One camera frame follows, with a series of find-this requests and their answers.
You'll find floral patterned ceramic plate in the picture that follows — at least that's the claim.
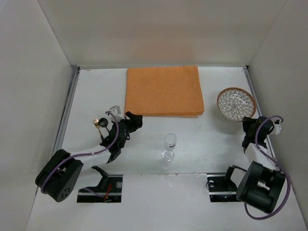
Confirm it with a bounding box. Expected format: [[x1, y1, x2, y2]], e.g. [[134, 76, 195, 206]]
[[217, 87, 257, 122]]

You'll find orange cloth napkin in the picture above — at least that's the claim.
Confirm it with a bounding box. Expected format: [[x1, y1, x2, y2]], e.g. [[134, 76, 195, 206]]
[[125, 66, 205, 117]]

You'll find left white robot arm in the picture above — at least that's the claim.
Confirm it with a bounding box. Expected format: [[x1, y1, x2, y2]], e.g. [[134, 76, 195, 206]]
[[35, 109, 143, 202]]

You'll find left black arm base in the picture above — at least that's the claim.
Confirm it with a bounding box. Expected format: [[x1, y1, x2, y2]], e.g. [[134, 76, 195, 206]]
[[77, 166, 123, 203]]

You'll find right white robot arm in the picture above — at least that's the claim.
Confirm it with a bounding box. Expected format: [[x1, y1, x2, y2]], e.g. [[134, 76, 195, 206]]
[[236, 116, 285, 214]]

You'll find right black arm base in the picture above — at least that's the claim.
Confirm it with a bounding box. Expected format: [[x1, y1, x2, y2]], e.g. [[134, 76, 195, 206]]
[[205, 165, 247, 203]]

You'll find black spoon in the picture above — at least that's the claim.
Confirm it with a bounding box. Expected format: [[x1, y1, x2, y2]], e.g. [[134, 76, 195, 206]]
[[98, 118, 109, 136]]

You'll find clear wine glass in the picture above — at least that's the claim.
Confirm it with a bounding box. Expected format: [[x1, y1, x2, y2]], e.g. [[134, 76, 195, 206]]
[[162, 133, 177, 162]]

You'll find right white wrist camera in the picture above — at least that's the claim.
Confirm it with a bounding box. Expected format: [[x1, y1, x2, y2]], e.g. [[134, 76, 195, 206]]
[[269, 119, 282, 135]]

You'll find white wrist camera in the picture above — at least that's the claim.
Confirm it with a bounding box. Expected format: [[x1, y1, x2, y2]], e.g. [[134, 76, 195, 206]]
[[269, 119, 282, 135], [105, 105, 125, 121]]

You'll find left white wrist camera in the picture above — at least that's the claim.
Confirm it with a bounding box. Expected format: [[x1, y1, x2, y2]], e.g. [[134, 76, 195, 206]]
[[105, 105, 125, 121]]

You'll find gold fork dark handle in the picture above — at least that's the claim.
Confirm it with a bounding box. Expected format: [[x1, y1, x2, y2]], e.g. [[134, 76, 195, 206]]
[[93, 118, 104, 141]]

